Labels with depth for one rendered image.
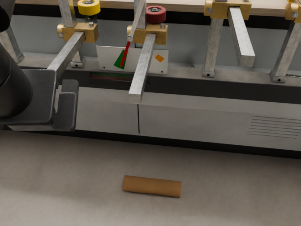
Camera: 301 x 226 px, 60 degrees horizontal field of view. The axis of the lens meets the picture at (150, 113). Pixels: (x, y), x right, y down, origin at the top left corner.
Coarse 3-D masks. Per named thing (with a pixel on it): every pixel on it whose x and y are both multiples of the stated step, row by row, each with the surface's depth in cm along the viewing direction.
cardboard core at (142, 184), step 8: (128, 176) 138; (136, 176) 139; (128, 184) 135; (136, 184) 134; (144, 184) 134; (152, 184) 134; (160, 184) 134; (168, 184) 134; (176, 184) 134; (144, 192) 136; (152, 192) 134; (160, 192) 134; (168, 192) 133; (176, 192) 132
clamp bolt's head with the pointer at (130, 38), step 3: (129, 33) 88; (129, 36) 87; (129, 39) 88; (132, 39) 88; (129, 42) 90; (126, 45) 91; (126, 48) 92; (126, 51) 93; (123, 57) 94; (123, 60) 95; (120, 63) 96; (123, 63) 96; (120, 66) 97
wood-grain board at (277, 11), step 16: (16, 0) 103; (32, 0) 102; (48, 0) 102; (112, 0) 99; (128, 0) 99; (160, 0) 99; (176, 0) 99; (192, 0) 99; (256, 0) 99; (272, 0) 99
